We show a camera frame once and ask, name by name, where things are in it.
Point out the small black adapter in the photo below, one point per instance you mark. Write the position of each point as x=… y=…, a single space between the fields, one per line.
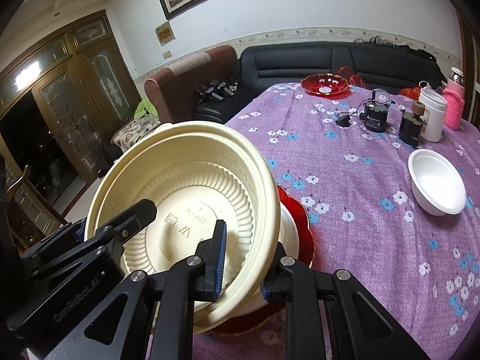
x=343 y=120

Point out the red scalloped glass plate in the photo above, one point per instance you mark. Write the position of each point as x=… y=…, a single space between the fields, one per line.
x=324 y=84

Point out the black jar with cork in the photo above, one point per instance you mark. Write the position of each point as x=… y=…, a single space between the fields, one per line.
x=411 y=124

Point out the red plastic bag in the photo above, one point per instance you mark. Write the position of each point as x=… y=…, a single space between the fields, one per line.
x=352 y=78

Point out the white foam bowl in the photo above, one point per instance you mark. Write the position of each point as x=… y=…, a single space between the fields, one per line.
x=436 y=185

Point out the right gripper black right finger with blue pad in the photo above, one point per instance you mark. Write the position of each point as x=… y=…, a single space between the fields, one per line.
x=291 y=282

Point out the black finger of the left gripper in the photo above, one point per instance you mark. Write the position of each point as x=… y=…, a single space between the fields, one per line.
x=131 y=219

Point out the brown armchair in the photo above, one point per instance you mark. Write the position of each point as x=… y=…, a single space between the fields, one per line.
x=172 y=90

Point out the purple floral tablecloth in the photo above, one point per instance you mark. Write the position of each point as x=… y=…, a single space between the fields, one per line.
x=356 y=190

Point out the white plastic jar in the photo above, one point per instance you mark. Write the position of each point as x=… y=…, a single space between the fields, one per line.
x=435 y=114

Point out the pink sleeved thermos bottle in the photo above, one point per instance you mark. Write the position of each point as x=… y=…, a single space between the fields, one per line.
x=454 y=93

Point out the red plate at table edge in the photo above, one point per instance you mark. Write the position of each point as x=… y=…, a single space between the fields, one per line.
x=298 y=242

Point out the wooden glass door cabinet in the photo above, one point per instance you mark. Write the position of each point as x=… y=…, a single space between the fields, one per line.
x=62 y=101

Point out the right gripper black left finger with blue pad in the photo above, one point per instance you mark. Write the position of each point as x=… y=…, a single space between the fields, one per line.
x=197 y=278

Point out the black jar with wires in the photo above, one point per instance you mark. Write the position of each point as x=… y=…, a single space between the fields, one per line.
x=376 y=109

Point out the black leather sofa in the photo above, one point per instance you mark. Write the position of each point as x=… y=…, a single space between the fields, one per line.
x=380 y=67

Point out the cream plastic bowl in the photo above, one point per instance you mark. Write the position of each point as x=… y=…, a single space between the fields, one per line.
x=196 y=173

